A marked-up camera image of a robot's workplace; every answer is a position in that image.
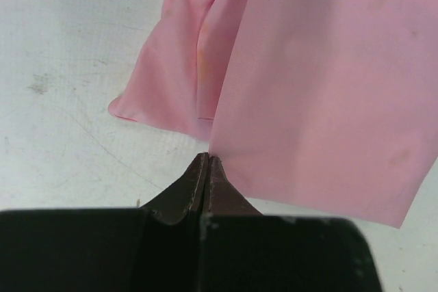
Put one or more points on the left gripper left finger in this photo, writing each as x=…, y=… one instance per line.
x=149, y=248

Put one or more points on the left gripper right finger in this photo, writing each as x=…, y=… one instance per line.
x=279, y=253

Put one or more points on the pink t shirt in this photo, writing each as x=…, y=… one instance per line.
x=326, y=104

